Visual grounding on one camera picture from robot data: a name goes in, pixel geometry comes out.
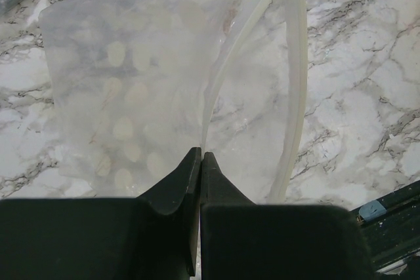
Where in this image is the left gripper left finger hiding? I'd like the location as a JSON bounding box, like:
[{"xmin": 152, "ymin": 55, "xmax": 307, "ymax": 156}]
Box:
[{"xmin": 1, "ymin": 148, "xmax": 201, "ymax": 279}]

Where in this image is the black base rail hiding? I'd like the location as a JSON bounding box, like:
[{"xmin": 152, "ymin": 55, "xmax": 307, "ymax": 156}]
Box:
[{"xmin": 351, "ymin": 181, "xmax": 419, "ymax": 271}]

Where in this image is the clear zip top bag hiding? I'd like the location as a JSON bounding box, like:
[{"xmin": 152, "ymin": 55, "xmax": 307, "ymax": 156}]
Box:
[{"xmin": 39, "ymin": 0, "xmax": 308, "ymax": 203}]

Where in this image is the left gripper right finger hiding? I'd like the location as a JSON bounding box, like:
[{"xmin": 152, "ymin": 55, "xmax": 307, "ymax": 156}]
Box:
[{"xmin": 200, "ymin": 153, "xmax": 375, "ymax": 279}]

